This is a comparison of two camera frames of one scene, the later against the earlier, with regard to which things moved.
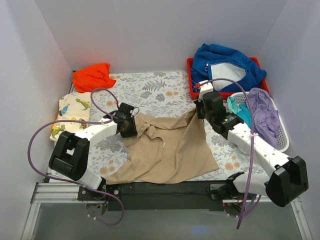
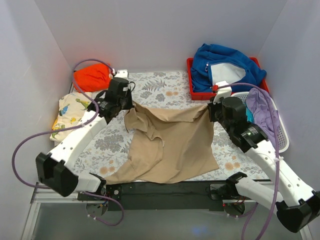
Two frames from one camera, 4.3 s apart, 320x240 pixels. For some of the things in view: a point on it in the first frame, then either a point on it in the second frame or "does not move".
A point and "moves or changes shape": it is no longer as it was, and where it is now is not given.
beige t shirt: (166, 149) moves or changes shape
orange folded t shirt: (92, 77) does not move
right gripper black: (200, 110) to (214, 113)
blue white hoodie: (213, 62) does not move
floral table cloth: (164, 93) does not move
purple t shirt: (265, 116) does not move
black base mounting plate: (207, 195) does not move
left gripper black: (132, 125) to (126, 102)
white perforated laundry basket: (283, 139) does not move
